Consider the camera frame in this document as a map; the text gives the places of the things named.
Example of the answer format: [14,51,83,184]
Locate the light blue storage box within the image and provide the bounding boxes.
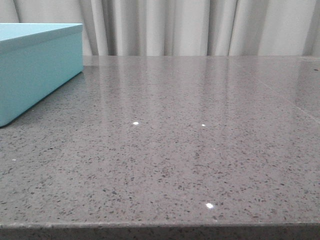
[0,23,83,126]

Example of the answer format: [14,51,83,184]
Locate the grey pleated curtain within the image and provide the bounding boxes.
[0,0,320,56]

